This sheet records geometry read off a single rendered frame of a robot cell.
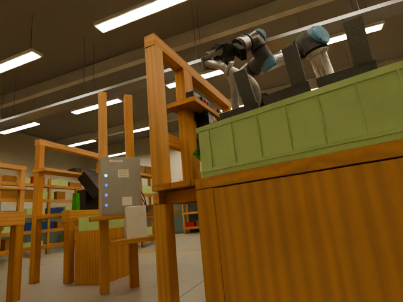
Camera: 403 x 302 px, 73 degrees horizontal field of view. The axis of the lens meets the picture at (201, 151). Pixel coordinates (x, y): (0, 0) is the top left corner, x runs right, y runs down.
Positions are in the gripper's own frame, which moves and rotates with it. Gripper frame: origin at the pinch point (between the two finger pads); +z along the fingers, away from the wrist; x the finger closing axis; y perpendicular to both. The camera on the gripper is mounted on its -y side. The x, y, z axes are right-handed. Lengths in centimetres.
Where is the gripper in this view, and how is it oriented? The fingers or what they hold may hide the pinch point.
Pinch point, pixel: (209, 63)
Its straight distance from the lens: 114.0
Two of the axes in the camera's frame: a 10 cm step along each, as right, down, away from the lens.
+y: -6.5, -3.1, 6.9
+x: -2.1, -8.0, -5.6
